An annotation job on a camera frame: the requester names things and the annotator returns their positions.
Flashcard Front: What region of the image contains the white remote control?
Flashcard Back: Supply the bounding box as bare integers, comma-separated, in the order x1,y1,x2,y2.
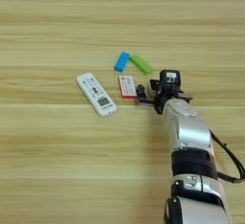
76,71,118,118

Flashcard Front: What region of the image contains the green rectangular block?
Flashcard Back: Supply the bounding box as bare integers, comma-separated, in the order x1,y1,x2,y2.
128,53,155,77

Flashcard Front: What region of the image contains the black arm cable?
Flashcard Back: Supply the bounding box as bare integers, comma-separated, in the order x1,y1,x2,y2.
209,129,245,185

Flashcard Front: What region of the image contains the small black box white label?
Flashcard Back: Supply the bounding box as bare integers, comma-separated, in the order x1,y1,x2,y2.
159,69,182,88

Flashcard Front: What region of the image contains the blue rectangular block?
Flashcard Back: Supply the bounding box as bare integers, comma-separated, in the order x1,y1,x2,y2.
113,51,131,74

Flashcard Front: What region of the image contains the red and white eraser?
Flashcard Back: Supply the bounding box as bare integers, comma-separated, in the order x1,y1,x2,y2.
118,75,139,101

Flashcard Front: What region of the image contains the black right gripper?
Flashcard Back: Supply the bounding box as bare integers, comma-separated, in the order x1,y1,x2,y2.
135,78,194,116

